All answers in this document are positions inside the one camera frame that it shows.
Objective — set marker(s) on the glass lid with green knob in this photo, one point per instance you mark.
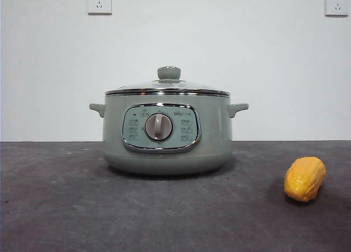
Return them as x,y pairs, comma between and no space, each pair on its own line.
168,72

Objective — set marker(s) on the yellow corn cob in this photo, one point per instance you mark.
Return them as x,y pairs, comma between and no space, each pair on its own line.
304,179

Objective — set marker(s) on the pale green electric cooking pot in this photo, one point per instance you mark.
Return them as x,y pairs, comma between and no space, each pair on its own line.
219,131

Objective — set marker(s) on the white wall socket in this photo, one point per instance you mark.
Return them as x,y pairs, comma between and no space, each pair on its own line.
335,4
99,2

